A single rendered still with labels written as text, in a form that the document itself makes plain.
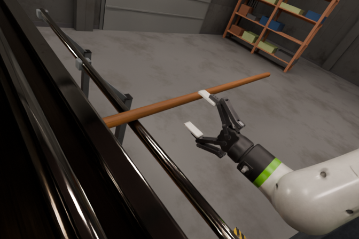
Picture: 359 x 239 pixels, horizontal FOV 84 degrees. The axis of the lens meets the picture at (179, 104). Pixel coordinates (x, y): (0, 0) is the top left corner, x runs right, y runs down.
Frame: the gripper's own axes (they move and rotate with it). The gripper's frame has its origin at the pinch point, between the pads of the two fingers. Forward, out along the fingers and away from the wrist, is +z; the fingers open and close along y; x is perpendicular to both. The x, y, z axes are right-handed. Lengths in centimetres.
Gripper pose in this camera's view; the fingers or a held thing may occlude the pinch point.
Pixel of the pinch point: (195, 110)
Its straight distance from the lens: 65.4
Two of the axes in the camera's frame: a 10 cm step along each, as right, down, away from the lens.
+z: -6.5, -6.0, 4.7
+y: -3.1, 7.7, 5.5
